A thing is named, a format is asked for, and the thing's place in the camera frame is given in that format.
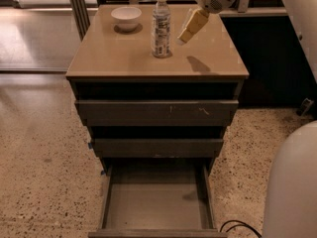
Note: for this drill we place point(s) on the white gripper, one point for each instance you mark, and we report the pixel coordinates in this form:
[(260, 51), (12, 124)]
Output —
[(200, 18)]

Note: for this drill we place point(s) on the clear plastic water bottle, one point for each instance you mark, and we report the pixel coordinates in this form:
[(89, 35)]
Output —
[(160, 30)]

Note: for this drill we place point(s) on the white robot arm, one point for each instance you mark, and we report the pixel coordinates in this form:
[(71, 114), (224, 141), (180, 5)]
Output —
[(290, 209)]

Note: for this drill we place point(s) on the brown drawer cabinet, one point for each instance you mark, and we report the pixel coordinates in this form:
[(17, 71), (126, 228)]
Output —
[(116, 66)]

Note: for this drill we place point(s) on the top grey drawer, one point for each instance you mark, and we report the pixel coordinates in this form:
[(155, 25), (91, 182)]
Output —
[(156, 113)]

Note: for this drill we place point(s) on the middle grey drawer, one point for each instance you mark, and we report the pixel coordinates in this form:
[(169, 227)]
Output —
[(157, 148)]

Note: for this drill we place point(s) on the open bottom grey drawer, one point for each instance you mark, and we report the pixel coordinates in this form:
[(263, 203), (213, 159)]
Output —
[(157, 201)]

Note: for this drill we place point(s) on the white ceramic bowl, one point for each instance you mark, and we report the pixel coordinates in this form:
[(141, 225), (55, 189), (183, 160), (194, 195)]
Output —
[(126, 18)]

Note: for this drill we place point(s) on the small grey floor device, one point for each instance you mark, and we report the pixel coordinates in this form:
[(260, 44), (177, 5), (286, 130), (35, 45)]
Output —
[(304, 106)]

